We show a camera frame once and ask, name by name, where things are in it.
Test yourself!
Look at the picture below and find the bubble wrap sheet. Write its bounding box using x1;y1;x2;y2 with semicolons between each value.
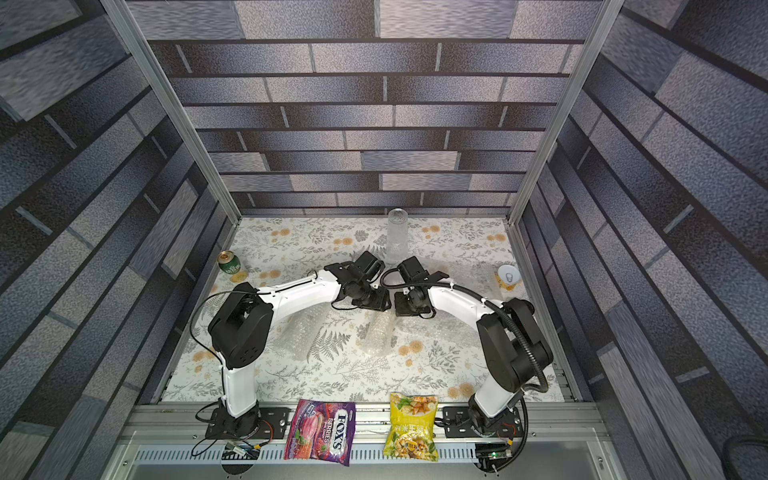
395;313;480;349

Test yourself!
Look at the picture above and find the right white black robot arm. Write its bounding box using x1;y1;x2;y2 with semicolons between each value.
381;257;554;424

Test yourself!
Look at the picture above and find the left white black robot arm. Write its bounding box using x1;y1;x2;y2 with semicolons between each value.
208;251;391;418

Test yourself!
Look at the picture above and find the white lidded cup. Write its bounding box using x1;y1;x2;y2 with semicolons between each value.
497;264;522;291

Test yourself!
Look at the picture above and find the green drink can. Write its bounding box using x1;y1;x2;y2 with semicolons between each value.
217;251;242;276

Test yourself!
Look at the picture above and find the yellow snack bag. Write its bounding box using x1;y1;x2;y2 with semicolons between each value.
383;392;439;462

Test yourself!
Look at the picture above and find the purple Fox's candy bag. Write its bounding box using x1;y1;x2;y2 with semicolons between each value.
284;399;357;467

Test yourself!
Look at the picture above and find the right black corrugated cable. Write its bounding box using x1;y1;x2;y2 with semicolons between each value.
380;266;550;472

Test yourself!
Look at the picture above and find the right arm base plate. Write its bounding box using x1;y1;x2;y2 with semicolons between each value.
441;406;525;439

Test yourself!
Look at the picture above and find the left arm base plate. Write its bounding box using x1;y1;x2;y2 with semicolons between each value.
205;406;291;441

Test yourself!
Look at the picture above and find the aluminium front rail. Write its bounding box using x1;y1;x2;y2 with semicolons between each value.
100;402;628;479

